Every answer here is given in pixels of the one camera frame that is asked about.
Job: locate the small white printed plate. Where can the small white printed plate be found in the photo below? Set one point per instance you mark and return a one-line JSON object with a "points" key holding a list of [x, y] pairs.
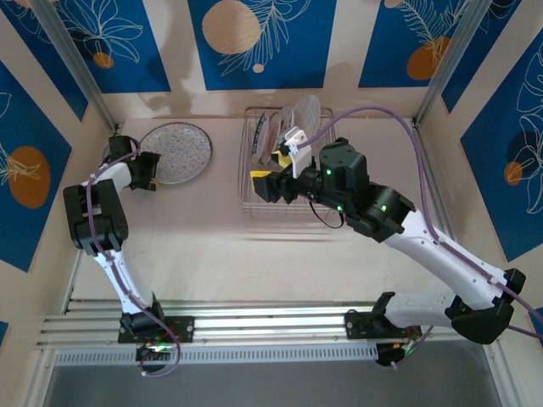
{"points": [[271, 135]]}

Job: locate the blue speckled plate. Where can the blue speckled plate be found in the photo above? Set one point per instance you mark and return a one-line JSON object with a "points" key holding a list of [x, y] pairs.
{"points": [[178, 148]]}

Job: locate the small plate dark lettered rim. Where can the small plate dark lettered rim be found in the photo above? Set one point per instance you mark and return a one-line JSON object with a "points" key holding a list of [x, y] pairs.
{"points": [[255, 144]]}

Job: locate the watermelon print plate teal rim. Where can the watermelon print plate teal rim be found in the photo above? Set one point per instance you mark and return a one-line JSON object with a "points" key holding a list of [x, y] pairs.
{"points": [[287, 116]]}

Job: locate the large grey plate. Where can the large grey plate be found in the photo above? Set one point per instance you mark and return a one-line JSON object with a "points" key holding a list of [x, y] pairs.
{"points": [[200, 173]]}

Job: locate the large grid line plate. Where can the large grid line plate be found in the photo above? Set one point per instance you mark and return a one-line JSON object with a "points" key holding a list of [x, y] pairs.
{"points": [[307, 112]]}

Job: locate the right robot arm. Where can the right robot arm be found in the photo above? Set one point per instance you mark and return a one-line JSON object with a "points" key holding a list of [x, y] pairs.
{"points": [[441, 263]]}

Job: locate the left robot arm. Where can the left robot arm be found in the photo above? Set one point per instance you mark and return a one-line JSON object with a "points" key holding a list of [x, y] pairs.
{"points": [[102, 220]]}

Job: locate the black controller box with LED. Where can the black controller box with LED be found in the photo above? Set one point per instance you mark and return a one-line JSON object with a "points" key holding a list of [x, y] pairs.
{"points": [[386, 356], [148, 356]]}

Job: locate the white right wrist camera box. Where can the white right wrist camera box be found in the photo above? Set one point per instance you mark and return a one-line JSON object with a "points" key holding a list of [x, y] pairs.
{"points": [[301, 163]]}

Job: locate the aluminium frame post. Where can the aluminium frame post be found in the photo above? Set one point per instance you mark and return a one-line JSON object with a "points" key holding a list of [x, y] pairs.
{"points": [[449, 63], [80, 63]]}

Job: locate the wide aluminium base rail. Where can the wide aluminium base rail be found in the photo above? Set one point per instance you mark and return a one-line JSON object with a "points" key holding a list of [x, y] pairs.
{"points": [[271, 326]]}

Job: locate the aluminium lower frame rail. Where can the aluminium lower frame rail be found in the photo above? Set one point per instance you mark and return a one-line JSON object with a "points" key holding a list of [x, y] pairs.
{"points": [[498, 381], [40, 381]]}

